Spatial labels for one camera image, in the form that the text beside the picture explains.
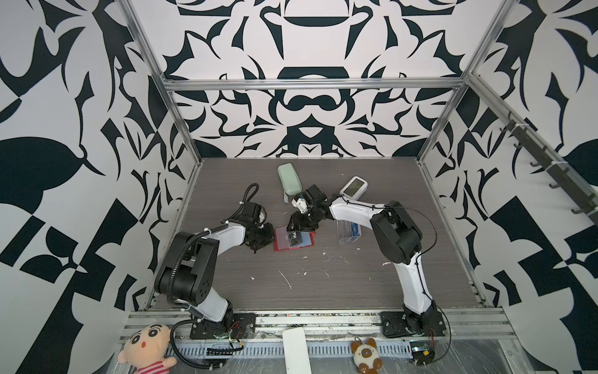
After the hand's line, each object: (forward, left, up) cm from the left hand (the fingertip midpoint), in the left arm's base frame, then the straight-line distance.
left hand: (273, 234), depth 94 cm
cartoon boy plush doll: (-36, +33, +7) cm, 50 cm away
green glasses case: (+28, -7, +1) cm, 29 cm away
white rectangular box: (-39, -8, +4) cm, 40 cm away
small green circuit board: (-40, -46, -2) cm, 61 cm away
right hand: (+3, -7, +2) cm, 8 cm away
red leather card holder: (-2, -4, -1) cm, 5 cm away
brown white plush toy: (-40, -27, +2) cm, 49 cm away
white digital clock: (+20, -35, +3) cm, 41 cm away
